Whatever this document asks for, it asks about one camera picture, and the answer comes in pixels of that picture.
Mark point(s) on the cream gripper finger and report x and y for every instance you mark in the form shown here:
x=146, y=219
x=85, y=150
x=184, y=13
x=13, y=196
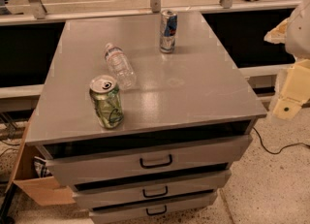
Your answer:
x=295, y=91
x=278, y=34

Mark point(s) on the clear plastic water bottle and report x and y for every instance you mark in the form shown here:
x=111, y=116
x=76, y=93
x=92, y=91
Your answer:
x=120, y=67

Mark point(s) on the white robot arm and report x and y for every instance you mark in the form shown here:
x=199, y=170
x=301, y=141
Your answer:
x=297, y=38

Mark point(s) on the blue silver energy drink can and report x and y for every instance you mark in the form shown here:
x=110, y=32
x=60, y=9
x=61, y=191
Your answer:
x=168, y=29

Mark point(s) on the grey drawer cabinet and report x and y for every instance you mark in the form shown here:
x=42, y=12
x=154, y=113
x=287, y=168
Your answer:
x=195, y=93

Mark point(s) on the middle grey drawer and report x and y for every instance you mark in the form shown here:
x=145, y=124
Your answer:
x=151, y=190

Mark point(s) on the grey drawer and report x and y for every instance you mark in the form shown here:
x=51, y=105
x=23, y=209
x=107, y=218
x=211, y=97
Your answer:
x=151, y=190
x=152, y=208
x=147, y=160

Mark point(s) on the bottom grey drawer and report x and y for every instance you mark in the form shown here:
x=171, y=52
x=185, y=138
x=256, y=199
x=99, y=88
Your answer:
x=152, y=208

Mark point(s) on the green soda can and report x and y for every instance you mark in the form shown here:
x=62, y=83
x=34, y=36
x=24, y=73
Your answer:
x=105, y=96

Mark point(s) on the top grey drawer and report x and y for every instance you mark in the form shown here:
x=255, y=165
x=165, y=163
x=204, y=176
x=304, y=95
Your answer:
x=147, y=160

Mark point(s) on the snack bag in box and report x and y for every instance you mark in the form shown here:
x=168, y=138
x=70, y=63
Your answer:
x=40, y=166

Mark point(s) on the cardboard box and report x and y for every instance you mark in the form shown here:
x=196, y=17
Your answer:
x=45, y=191

